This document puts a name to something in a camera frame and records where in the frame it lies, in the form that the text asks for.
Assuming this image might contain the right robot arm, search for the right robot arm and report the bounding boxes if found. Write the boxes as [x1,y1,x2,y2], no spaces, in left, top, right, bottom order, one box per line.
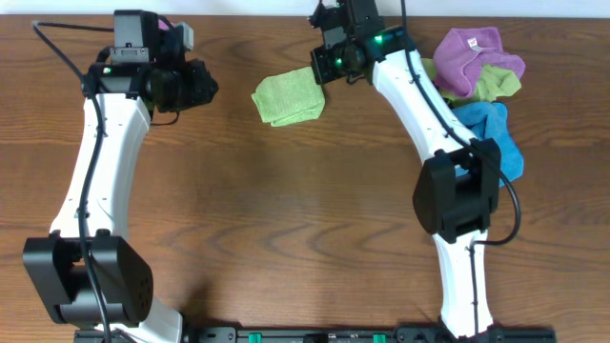
[309,1,499,340]

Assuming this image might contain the green microfiber cloth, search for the green microfiber cloth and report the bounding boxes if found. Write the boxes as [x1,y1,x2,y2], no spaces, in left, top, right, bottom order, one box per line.
[251,67,326,127]

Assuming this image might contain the crumpled purple cloth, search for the crumpled purple cloth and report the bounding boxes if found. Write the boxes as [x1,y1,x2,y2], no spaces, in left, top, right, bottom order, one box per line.
[433,27,525,97]

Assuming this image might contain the crumpled olive green cloth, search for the crumpled olive green cloth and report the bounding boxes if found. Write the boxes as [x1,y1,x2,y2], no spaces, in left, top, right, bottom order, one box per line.
[421,58,521,108]

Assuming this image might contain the blue microfiber cloth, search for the blue microfiber cloth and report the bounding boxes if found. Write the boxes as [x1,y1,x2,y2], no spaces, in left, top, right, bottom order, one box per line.
[453,102,524,182]

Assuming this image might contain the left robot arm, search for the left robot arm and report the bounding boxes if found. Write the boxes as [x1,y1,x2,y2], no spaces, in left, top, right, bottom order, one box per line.
[23,10,218,342]

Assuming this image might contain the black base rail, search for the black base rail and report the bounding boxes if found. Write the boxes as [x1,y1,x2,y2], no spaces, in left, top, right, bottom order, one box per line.
[73,325,558,343]

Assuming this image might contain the folded purple cloth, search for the folded purple cloth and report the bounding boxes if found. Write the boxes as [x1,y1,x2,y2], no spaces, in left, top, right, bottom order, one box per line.
[158,17,173,30]

